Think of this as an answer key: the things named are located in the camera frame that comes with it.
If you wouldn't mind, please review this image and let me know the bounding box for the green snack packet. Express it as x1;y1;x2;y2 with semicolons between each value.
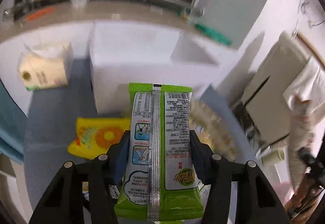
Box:
115;83;203;222

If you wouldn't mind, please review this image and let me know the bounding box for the yellow snack packet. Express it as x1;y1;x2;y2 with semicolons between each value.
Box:
67;117;131;160

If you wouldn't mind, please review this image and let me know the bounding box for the beige chair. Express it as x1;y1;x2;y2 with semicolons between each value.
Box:
241;31;324;143

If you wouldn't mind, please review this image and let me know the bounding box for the blue curtain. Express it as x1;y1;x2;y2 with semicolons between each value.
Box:
0;82;27;164

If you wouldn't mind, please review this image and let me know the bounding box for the white towel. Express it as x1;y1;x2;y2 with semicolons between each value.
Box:
283;57;324;114

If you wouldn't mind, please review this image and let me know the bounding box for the tissue pack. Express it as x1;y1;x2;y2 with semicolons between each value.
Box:
18;42;73;91

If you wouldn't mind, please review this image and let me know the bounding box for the white cardboard box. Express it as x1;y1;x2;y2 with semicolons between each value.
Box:
90;21;236;114

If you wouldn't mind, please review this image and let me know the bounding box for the green cloth on sill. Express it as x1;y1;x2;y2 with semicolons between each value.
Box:
194;23;232;46

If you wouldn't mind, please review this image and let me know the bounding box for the orange pen on sill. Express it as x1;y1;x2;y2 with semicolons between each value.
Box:
25;7;55;22

